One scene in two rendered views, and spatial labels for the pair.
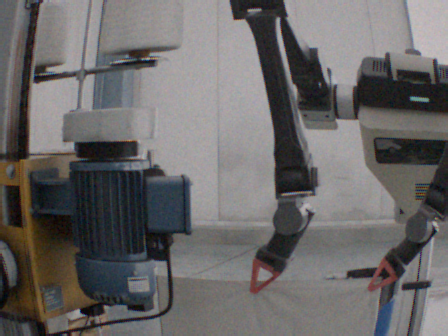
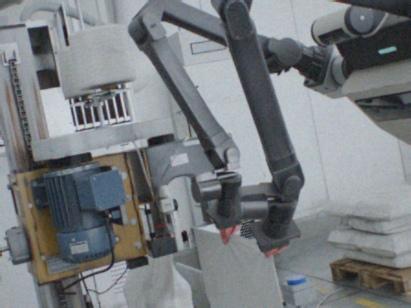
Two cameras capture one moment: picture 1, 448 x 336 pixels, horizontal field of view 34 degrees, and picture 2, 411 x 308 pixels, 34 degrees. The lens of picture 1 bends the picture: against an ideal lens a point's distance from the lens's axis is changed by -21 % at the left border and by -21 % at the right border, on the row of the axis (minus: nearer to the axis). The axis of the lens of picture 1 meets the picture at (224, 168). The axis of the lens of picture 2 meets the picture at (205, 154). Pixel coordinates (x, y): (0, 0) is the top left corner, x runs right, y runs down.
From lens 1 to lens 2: 1.50 m
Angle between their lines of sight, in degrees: 49
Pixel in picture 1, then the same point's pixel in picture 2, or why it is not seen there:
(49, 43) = (72, 81)
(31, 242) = (31, 226)
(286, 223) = (195, 193)
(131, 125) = (50, 149)
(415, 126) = (380, 82)
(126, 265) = (68, 235)
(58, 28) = not seen: hidden behind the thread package
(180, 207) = (90, 194)
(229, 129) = not seen: outside the picture
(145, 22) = (82, 68)
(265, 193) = not seen: outside the picture
